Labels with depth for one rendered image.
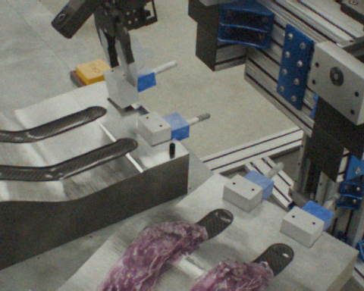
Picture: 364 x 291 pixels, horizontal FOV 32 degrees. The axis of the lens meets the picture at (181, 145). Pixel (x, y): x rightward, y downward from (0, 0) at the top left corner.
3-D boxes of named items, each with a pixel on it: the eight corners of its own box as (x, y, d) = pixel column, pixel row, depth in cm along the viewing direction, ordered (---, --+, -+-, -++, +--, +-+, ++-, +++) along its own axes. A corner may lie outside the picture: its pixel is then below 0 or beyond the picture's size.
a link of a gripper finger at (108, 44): (142, 64, 116) (137, 23, 109) (113, 77, 114) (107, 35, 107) (133, 55, 118) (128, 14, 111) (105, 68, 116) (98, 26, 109)
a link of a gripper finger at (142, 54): (166, 78, 109) (149, 26, 106) (136, 92, 107) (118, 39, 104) (158, 76, 112) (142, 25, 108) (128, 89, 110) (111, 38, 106)
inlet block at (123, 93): (171, 70, 120) (166, 45, 117) (185, 80, 116) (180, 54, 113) (109, 98, 115) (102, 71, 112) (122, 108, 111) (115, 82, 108)
